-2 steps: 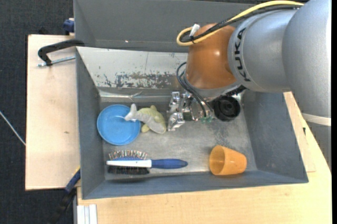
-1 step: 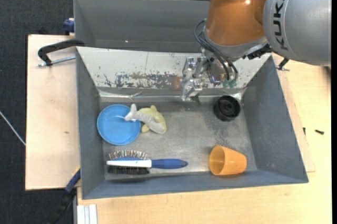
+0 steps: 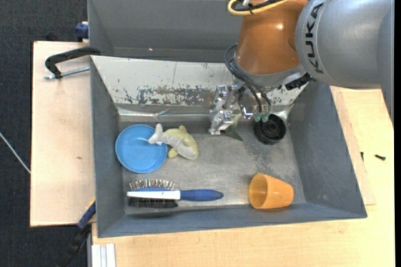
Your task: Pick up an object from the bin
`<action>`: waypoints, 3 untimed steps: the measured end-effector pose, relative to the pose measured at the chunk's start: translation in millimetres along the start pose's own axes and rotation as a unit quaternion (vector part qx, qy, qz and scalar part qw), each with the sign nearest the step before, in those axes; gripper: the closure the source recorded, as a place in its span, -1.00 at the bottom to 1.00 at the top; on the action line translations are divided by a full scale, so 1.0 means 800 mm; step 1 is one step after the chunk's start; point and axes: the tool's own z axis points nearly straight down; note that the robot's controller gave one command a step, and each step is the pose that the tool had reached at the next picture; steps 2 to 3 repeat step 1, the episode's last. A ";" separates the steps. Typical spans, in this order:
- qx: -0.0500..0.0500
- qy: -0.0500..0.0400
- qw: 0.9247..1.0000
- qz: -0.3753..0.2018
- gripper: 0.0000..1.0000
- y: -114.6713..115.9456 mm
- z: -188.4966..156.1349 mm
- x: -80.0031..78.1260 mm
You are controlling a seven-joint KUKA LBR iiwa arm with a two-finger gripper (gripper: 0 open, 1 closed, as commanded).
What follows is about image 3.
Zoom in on grey metal bin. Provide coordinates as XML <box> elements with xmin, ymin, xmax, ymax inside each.
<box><xmin>86</xmin><ymin>0</ymin><xmax>368</xmax><ymax>238</ymax></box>

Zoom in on black round spool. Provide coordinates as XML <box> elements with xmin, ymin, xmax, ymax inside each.
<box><xmin>253</xmin><ymin>113</ymin><xmax>287</xmax><ymax>145</ymax></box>

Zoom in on yellow and grey toy fish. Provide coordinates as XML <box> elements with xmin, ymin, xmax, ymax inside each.
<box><xmin>147</xmin><ymin>123</ymin><xmax>199</xmax><ymax>161</ymax></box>

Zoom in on orange plastic cup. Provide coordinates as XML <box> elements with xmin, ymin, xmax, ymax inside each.
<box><xmin>248</xmin><ymin>172</ymin><xmax>295</xmax><ymax>210</ymax></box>

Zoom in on blue and white hairbrush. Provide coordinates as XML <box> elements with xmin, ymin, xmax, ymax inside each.
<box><xmin>126</xmin><ymin>178</ymin><xmax>224</xmax><ymax>209</ymax></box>

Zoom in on blue bowl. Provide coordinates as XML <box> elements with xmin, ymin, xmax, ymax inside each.
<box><xmin>115</xmin><ymin>123</ymin><xmax>169</xmax><ymax>174</ymax></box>

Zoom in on pale wood board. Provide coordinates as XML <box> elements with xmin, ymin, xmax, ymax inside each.
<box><xmin>29</xmin><ymin>41</ymin><xmax>96</xmax><ymax>228</ymax></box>

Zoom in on black cylinder on white bracket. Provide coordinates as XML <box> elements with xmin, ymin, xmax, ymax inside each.
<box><xmin>284</xmin><ymin>72</ymin><xmax>313</xmax><ymax>92</ymax></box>

